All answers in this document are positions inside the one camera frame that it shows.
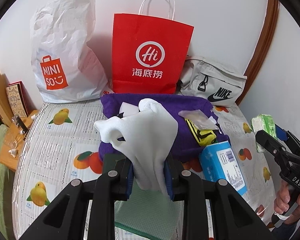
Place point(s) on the purple towel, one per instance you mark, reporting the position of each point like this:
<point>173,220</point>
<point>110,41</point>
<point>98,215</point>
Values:
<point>185,146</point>

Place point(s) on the clear plastic wrapper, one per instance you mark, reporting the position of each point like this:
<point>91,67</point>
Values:
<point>199,119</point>

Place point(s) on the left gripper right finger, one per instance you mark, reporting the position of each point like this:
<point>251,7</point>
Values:
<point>168,180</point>

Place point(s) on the white Miniso plastic bag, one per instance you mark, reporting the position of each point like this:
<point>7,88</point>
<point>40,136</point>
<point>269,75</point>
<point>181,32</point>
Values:
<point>66,70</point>

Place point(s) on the person's right hand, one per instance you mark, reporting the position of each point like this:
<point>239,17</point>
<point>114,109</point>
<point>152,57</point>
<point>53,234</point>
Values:
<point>281,203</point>

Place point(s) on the red Haidilao paper bag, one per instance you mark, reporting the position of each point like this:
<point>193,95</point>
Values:
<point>148,53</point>

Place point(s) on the green mesh pouch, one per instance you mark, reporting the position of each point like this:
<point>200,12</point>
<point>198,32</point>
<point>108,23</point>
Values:
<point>148,215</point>

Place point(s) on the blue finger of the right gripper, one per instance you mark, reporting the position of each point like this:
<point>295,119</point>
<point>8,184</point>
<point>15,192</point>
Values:
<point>281,133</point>

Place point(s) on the yellow black pouch bag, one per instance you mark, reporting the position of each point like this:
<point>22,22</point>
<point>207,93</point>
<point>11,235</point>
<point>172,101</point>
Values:
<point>202,137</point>

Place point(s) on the brown patterned book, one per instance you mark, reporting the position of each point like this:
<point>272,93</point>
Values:
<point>16,99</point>

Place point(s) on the green tissue packet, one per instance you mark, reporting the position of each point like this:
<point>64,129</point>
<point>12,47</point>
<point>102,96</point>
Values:
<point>264,122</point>

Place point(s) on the wooden side table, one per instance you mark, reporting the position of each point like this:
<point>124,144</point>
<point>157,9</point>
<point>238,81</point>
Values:
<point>12,138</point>

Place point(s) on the dark green box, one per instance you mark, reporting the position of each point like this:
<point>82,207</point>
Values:
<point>117,162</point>

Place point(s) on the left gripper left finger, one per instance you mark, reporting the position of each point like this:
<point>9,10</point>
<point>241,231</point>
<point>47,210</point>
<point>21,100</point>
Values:
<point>129,178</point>

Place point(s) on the beige Nike waist bag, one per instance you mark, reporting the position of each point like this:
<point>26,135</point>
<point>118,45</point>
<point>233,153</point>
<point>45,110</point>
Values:
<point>219,83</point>

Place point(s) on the blue tissue pack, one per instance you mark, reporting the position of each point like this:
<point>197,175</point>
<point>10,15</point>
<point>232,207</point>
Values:
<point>218,162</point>

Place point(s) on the brown wooden door frame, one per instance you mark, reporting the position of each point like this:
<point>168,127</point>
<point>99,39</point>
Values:
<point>262,47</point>

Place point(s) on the white cloth gloves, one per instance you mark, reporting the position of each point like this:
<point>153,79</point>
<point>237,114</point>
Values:
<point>146,139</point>

